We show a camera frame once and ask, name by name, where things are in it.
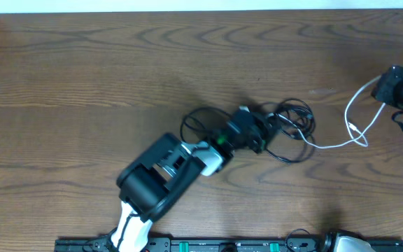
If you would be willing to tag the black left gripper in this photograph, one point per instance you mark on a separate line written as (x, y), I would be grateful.
(260, 133)

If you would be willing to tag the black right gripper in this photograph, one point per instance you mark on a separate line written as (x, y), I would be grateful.
(385, 91)

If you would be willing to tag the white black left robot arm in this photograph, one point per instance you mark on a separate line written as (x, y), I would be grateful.
(159, 177)

